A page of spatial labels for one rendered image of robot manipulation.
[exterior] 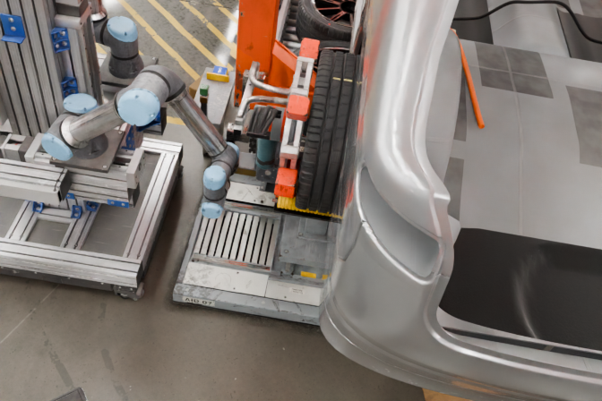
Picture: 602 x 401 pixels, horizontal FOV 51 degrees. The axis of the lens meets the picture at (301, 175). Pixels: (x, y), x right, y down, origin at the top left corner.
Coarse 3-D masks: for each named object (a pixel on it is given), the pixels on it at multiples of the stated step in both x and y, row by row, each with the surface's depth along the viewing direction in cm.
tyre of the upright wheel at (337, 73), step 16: (320, 64) 238; (336, 64) 238; (352, 64) 240; (320, 80) 232; (336, 80) 233; (352, 80) 234; (320, 96) 230; (336, 96) 230; (352, 96) 231; (320, 112) 228; (336, 112) 229; (320, 128) 228; (336, 128) 228; (320, 144) 229; (336, 144) 228; (304, 160) 232; (320, 160) 231; (336, 160) 230; (304, 176) 235; (320, 176) 234; (336, 176) 234; (304, 192) 240; (320, 192) 239; (304, 208) 253; (320, 208) 249
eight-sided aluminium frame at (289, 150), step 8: (304, 64) 247; (312, 64) 246; (296, 72) 242; (304, 72) 268; (312, 72) 267; (296, 80) 239; (296, 88) 235; (304, 88) 236; (304, 96) 234; (288, 120) 234; (288, 128) 234; (296, 136) 234; (288, 144) 234; (296, 144) 234; (280, 152) 235; (288, 152) 234; (296, 152) 234; (280, 160) 238; (296, 160) 241
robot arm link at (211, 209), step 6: (204, 198) 224; (204, 204) 224; (210, 204) 223; (216, 204) 223; (222, 204) 226; (204, 210) 224; (210, 210) 224; (216, 210) 223; (204, 216) 226; (210, 216) 226; (216, 216) 225
